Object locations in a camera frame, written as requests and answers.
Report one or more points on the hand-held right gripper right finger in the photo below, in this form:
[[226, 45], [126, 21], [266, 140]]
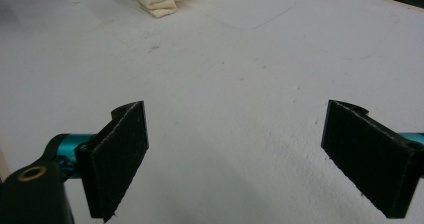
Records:
[[370, 160]]

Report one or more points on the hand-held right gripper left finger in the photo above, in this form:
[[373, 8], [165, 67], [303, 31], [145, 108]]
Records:
[[116, 157]]

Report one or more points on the white foam mat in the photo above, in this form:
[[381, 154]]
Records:
[[233, 67]]

